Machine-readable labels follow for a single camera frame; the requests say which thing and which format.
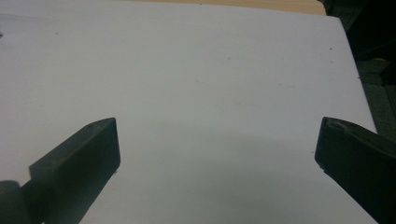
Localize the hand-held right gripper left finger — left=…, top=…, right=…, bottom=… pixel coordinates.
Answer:
left=28, top=117, right=121, bottom=224

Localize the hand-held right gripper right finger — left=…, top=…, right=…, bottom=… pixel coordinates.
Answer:
left=314, top=116, right=396, bottom=224

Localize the white table cover sheet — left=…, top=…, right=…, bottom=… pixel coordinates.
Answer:
left=0, top=0, right=379, bottom=224

